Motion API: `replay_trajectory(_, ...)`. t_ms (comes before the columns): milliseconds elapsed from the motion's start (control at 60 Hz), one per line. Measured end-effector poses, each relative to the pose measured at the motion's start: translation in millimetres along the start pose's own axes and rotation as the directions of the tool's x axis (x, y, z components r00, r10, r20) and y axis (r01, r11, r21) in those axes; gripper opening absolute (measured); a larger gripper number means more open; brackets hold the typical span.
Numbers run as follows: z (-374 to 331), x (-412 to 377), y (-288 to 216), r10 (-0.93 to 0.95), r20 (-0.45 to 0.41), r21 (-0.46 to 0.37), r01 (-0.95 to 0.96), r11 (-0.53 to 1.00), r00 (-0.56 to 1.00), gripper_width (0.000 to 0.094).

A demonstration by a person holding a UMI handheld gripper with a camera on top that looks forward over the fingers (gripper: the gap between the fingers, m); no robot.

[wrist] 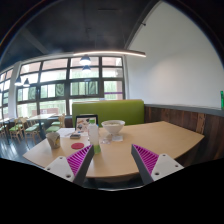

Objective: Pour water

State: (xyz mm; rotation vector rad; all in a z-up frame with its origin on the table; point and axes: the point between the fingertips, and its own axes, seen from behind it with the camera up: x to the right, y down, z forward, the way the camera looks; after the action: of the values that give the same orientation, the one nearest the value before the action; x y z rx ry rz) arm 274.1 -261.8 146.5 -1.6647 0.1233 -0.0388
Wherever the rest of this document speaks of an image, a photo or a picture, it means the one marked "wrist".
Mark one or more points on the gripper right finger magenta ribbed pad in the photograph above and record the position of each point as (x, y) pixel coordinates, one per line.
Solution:
(152, 166)

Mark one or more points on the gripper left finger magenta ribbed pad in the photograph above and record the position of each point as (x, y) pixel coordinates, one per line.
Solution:
(74, 167)

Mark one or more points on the red round coaster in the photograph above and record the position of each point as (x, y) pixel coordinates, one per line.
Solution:
(77, 146)

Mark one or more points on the small dark box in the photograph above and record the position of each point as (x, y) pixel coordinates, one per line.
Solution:
(75, 136)

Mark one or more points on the paper cup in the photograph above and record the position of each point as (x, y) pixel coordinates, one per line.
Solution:
(53, 139)

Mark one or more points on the black framed menu stand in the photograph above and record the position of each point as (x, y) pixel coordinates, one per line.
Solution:
(82, 122)

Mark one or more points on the white bowl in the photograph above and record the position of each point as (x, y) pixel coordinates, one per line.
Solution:
(113, 126)

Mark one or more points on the background wooden table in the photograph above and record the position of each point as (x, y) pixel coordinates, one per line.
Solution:
(39, 118)

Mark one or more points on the green upholstered bench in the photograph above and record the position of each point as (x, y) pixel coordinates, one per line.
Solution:
(130, 111)

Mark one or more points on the wooden chair green cushion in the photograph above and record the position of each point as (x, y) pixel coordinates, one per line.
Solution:
(16, 130)

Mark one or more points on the green bottle on ledge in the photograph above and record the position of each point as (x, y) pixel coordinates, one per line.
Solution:
(222, 99)

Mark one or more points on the near pendant lamp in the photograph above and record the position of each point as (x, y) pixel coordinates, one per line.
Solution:
(85, 60)

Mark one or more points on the long linear ceiling light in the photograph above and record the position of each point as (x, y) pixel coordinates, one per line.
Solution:
(122, 52)

